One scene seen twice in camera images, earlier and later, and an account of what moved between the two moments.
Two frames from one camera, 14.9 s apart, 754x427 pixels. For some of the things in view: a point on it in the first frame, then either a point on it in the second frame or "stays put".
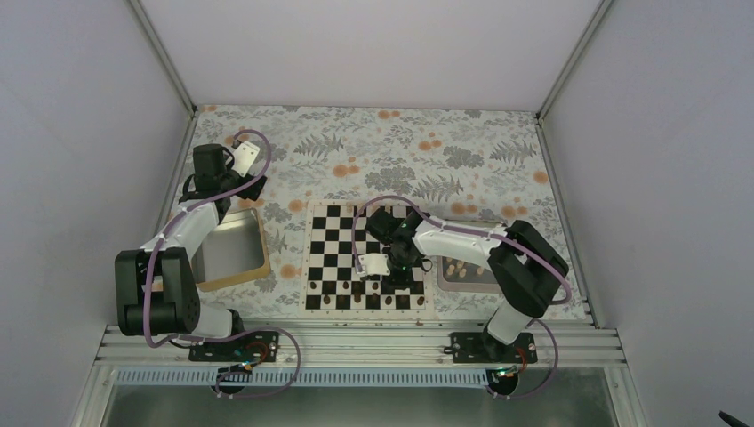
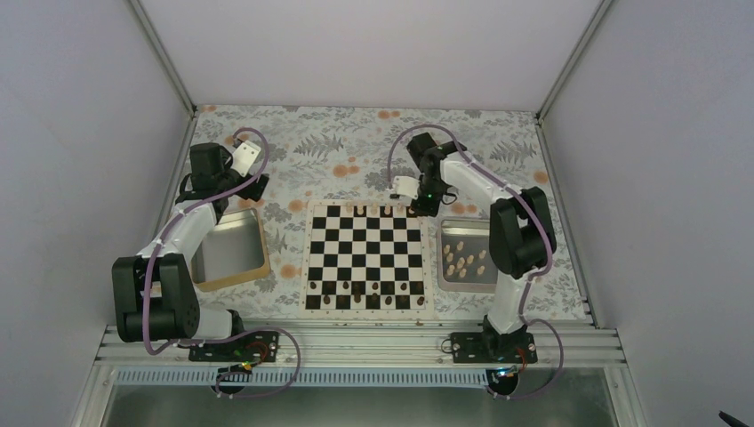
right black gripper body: [405, 279] → [435, 189]
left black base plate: [260, 346] stays put
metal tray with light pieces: [461, 275] stays put
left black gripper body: [247, 193] stays put
